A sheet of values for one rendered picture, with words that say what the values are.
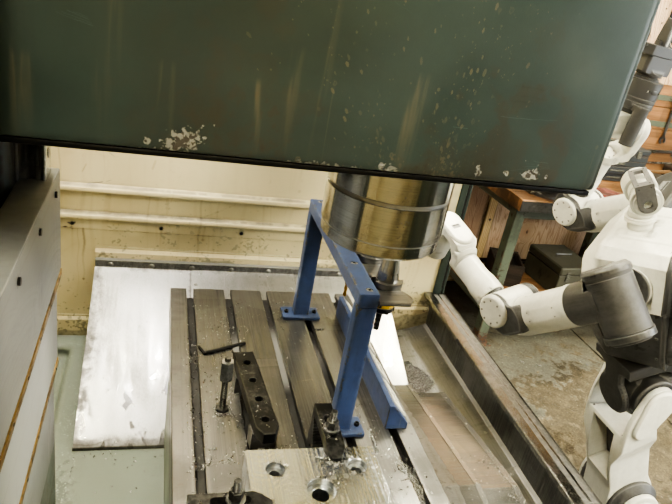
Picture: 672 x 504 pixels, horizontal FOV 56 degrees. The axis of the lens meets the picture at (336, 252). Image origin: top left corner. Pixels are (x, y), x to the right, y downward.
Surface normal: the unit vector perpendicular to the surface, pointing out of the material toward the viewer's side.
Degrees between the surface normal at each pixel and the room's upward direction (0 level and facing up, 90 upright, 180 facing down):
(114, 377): 23
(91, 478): 0
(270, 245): 90
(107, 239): 90
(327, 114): 90
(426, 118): 90
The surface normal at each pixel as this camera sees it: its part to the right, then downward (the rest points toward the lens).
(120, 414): 0.25, -0.64
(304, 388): 0.17, -0.90
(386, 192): -0.18, 0.38
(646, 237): -0.16, -0.87
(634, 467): 0.23, 0.43
